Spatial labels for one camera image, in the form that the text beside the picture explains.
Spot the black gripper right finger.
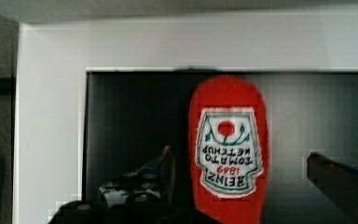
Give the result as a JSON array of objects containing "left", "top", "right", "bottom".
[{"left": 307, "top": 152, "right": 358, "bottom": 224}]

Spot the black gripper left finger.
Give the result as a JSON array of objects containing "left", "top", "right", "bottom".
[{"left": 48, "top": 146, "right": 220, "bottom": 224}]

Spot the red plush ketchup bottle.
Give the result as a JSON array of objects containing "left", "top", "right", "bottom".
[{"left": 188, "top": 75, "right": 269, "bottom": 224}]

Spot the black toaster oven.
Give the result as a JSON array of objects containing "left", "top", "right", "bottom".
[{"left": 82, "top": 71, "right": 358, "bottom": 224}]

